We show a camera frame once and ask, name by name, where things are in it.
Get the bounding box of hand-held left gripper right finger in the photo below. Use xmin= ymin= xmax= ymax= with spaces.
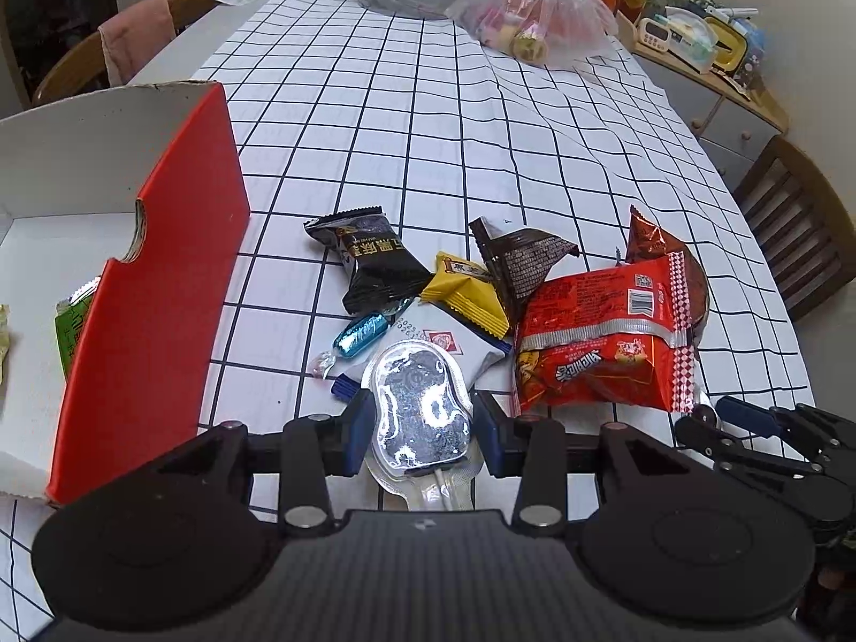
xmin=470 ymin=389 xmax=700 ymax=537

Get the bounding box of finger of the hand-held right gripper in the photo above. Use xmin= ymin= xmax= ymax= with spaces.
xmin=674 ymin=407 xmax=856 ymax=528
xmin=715 ymin=396 xmax=856 ymax=476

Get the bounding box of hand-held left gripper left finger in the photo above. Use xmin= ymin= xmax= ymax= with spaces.
xmin=157 ymin=389 xmax=377 ymax=537

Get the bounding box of silver foil lollipop package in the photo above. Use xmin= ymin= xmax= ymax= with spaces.
xmin=361 ymin=340 xmax=484 ymax=516

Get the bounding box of white and blue snack packet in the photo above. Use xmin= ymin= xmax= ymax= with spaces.
xmin=332 ymin=297 xmax=513 ymax=403

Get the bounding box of large red snack packet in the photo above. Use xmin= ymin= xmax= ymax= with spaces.
xmin=511 ymin=255 xmax=702 ymax=416

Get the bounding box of black snack packet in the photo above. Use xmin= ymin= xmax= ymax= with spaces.
xmin=304 ymin=207 xmax=434 ymax=317

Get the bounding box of dark brown snack packet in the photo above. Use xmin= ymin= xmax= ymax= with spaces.
xmin=468 ymin=217 xmax=582 ymax=322

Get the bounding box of reddish brown snack packet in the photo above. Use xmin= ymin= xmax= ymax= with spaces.
xmin=623 ymin=206 xmax=710 ymax=349

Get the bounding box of red and white cardboard box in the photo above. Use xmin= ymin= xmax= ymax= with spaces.
xmin=0 ymin=80 xmax=251 ymax=508

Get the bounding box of pink plastic bag of snacks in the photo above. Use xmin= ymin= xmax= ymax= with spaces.
xmin=445 ymin=0 xmax=620 ymax=71

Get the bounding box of blue wrapped candy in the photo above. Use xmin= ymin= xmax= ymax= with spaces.
xmin=332 ymin=297 xmax=416 ymax=360

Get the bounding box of dark wooden slatted chair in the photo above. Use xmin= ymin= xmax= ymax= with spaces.
xmin=732 ymin=135 xmax=842 ymax=322

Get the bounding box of black checked white tablecloth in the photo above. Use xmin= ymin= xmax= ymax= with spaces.
xmin=0 ymin=0 xmax=817 ymax=616

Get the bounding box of grey cabinet wooden top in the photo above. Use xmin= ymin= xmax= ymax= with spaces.
xmin=615 ymin=10 xmax=790 ymax=195

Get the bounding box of green snack packet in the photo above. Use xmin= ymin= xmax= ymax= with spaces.
xmin=55 ymin=276 xmax=103 ymax=379

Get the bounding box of yellow rimmed container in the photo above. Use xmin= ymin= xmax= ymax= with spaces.
xmin=709 ymin=17 xmax=748 ymax=76

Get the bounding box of white teal container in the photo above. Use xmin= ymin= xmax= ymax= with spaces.
xmin=659 ymin=6 xmax=713 ymax=71

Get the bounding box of white kitchen timer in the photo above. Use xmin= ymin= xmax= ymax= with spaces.
xmin=635 ymin=17 xmax=671 ymax=53

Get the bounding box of pink towel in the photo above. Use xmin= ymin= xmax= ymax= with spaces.
xmin=98 ymin=0 xmax=176 ymax=85

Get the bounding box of wooden chair with curved back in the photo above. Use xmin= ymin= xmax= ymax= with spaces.
xmin=32 ymin=0 xmax=221 ymax=108

